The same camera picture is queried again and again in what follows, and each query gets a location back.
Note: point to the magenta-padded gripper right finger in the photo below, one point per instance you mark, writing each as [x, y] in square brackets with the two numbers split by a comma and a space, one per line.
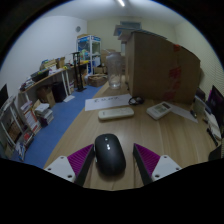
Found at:
[165, 165]

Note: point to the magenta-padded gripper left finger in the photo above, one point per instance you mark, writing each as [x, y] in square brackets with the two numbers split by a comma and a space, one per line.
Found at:
[60, 166]

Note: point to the black computer mouse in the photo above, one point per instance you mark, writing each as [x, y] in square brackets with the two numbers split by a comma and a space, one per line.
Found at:
[109, 156]

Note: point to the stack of books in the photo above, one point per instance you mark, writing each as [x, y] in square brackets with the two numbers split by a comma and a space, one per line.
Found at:
[44, 115]

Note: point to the white handheld device with screen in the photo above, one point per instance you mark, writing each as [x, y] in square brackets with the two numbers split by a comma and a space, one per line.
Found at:
[158, 110]

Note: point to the grey paper sheet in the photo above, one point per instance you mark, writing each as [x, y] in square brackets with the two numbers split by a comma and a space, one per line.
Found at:
[185, 113]

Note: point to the white shelf unit with books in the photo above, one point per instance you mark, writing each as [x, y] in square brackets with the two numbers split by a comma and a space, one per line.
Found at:
[15, 128]

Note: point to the white remote control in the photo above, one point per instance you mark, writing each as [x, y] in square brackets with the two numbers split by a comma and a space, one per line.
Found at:
[116, 113]

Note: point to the small brown cardboard box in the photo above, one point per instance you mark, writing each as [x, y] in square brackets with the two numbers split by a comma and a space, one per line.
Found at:
[46, 96]

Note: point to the black box under desk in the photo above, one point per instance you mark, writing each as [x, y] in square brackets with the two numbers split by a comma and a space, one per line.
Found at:
[59, 91]

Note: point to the white paper sheet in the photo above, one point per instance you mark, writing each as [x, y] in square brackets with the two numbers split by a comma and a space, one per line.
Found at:
[106, 102]

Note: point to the black computer monitor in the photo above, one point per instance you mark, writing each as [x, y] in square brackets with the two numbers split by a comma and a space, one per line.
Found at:
[217, 105]

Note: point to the cluttered wooden desk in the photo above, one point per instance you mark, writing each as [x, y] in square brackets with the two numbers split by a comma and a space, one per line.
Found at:
[50, 76]

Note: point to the low cardboard box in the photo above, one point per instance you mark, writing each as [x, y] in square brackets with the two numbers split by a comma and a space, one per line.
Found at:
[97, 80]

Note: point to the large cardboard box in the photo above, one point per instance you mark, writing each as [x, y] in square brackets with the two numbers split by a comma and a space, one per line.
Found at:
[156, 70]

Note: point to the black floor stand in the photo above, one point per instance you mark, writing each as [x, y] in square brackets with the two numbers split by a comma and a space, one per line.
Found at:
[78, 71]

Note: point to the clear plastic jug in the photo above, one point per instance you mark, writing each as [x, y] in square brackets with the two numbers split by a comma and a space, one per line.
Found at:
[114, 71]

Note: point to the stack of papers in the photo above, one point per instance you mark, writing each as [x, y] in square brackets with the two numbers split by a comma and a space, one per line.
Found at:
[126, 29]

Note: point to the ceiling tube light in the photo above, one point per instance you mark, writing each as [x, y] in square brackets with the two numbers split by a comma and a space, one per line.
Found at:
[121, 2]

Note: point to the round wall clock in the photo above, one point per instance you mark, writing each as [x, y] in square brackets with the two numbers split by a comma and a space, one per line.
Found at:
[78, 29]

